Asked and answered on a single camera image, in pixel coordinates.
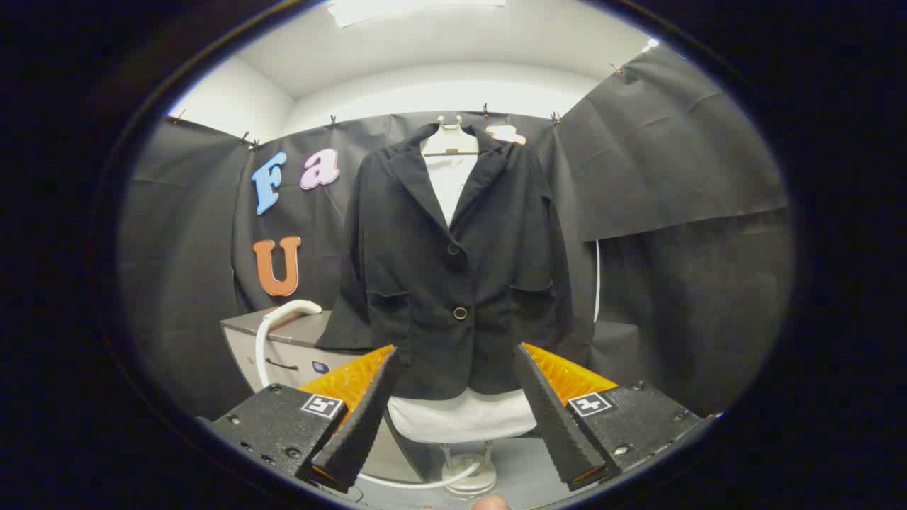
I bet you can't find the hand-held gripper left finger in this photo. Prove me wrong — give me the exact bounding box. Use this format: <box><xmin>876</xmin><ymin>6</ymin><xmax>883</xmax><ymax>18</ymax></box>
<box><xmin>205</xmin><ymin>345</ymin><xmax>399</xmax><ymax>494</ymax></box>

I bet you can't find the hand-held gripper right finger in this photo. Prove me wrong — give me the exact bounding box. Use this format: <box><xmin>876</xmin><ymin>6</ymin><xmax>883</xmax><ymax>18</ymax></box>
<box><xmin>514</xmin><ymin>342</ymin><xmax>709</xmax><ymax>492</ymax></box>

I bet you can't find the white garment steamer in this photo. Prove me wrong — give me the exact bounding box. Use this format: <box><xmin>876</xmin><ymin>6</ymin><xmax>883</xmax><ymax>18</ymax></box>
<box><xmin>255</xmin><ymin>300</ymin><xmax>323</xmax><ymax>389</ymax></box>

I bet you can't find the black jacket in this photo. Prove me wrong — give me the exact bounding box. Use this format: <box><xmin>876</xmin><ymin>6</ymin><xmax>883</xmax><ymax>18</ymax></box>
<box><xmin>315</xmin><ymin>123</ymin><xmax>575</xmax><ymax>401</ymax></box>

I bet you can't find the white mannequin torso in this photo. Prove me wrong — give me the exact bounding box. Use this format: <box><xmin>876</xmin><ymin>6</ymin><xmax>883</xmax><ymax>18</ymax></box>
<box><xmin>386</xmin><ymin>115</ymin><xmax>538</xmax><ymax>445</ymax></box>

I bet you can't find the clear mannequin stand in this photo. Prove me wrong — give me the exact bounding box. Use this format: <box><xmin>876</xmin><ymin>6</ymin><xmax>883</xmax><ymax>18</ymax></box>
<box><xmin>441</xmin><ymin>441</ymin><xmax>498</xmax><ymax>499</ymax></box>

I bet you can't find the black backdrop cloth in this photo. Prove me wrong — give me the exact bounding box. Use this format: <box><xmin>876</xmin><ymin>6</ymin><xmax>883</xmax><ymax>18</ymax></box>
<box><xmin>117</xmin><ymin>46</ymin><xmax>794</xmax><ymax>426</ymax></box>

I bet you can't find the row of black cloth clips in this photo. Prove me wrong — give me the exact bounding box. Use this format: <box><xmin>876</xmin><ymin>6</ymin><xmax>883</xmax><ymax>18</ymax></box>
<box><xmin>170</xmin><ymin>62</ymin><xmax>624</xmax><ymax>151</ymax></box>

